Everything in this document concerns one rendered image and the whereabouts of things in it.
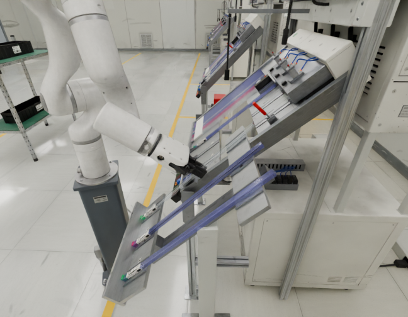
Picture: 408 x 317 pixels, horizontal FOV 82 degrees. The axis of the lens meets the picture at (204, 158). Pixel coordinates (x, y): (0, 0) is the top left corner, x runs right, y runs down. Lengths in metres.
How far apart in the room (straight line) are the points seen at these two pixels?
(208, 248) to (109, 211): 0.64
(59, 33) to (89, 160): 0.49
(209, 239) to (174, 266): 0.91
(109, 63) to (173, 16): 9.04
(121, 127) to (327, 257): 1.13
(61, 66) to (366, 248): 1.46
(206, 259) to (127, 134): 0.44
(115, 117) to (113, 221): 0.75
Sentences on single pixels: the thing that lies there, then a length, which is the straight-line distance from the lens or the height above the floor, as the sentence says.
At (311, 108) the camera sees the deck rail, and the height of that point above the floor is 1.08.
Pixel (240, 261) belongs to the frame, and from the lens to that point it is 1.25.
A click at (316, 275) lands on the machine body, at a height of 0.18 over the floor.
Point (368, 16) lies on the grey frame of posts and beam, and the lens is 0.79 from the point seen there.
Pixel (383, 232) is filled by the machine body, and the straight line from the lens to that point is 1.34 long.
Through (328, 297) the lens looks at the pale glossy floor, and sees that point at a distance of 1.66.
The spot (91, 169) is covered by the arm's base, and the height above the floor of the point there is 0.76.
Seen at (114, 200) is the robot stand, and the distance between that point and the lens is 1.21.
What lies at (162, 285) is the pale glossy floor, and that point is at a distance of 1.56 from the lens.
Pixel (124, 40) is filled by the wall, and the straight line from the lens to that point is 10.15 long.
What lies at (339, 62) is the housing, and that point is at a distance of 0.85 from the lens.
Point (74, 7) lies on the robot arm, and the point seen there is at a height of 1.35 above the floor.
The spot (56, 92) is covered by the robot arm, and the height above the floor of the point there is 1.11.
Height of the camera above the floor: 1.35
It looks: 32 degrees down
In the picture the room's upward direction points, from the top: straight up
